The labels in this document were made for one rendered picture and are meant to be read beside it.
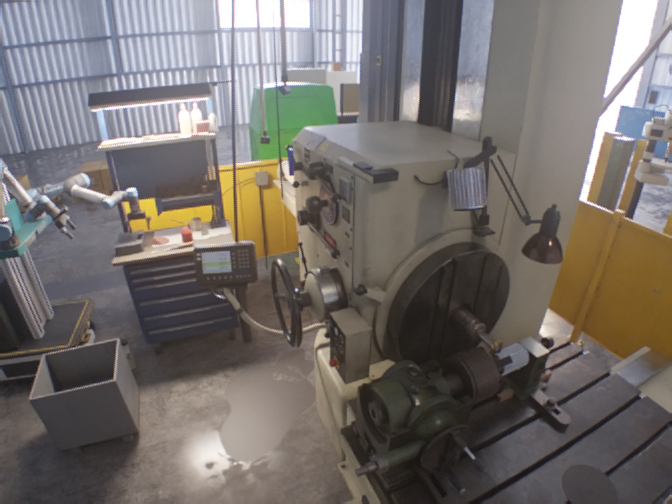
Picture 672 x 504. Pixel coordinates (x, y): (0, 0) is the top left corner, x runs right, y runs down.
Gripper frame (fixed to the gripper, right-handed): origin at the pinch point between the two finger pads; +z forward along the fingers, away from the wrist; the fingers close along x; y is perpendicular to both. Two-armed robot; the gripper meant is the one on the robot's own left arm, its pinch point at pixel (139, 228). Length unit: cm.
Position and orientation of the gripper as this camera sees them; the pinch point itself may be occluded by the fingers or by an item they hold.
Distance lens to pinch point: 315.2
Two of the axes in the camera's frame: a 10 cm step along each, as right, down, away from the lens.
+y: 3.6, 4.4, -8.3
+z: 0.0, 8.8, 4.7
